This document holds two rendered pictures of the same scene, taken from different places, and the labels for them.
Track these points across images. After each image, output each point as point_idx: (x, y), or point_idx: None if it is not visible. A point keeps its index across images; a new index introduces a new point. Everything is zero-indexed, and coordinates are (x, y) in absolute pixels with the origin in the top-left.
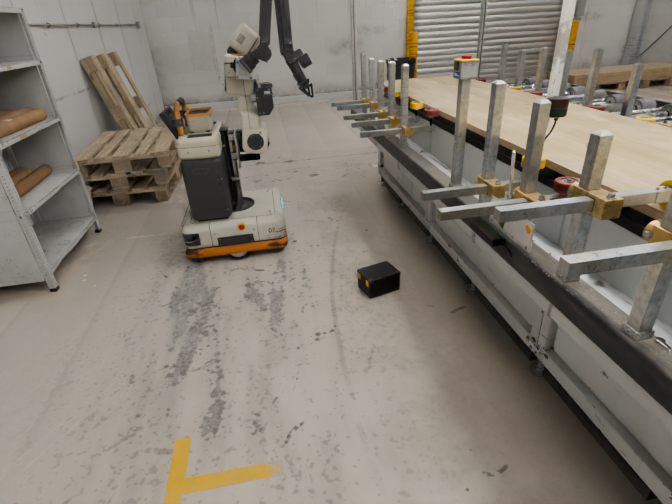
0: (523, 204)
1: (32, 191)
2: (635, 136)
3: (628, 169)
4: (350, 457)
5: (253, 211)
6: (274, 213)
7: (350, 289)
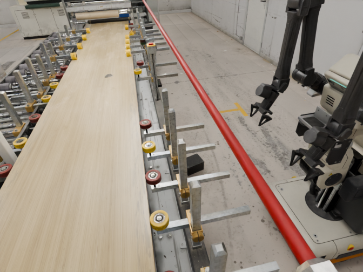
0: (163, 47)
1: None
2: (82, 82)
3: (118, 66)
4: (200, 114)
5: (296, 189)
6: (275, 185)
7: (207, 168)
